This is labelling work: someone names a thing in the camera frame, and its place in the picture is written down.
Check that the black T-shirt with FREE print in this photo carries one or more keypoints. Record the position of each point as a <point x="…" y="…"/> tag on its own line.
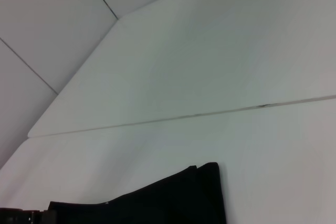
<point x="170" y="197"/>

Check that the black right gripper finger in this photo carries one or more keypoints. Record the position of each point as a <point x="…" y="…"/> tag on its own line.
<point x="23" y="216"/>

